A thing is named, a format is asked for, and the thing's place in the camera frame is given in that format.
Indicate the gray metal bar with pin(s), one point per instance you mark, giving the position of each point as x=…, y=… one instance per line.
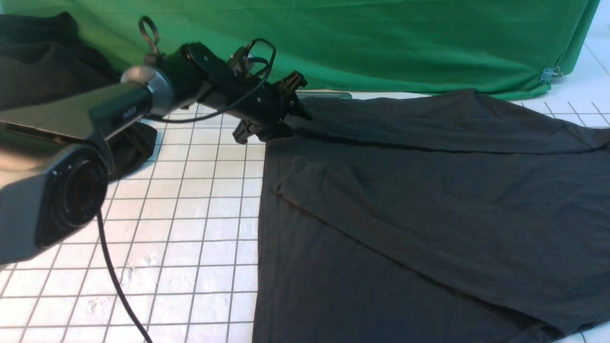
x=324, y=95

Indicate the green backdrop cloth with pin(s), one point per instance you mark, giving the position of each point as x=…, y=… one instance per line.
x=499, y=47

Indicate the gray long-sleeved shirt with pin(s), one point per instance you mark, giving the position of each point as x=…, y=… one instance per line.
x=457, y=218

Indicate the silver binder clip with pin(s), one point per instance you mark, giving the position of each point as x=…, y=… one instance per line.
x=549, y=75

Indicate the black crumpled garment pile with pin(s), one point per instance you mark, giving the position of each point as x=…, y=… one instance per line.
x=56, y=92

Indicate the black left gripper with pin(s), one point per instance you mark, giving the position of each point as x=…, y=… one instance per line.
x=240, y=87

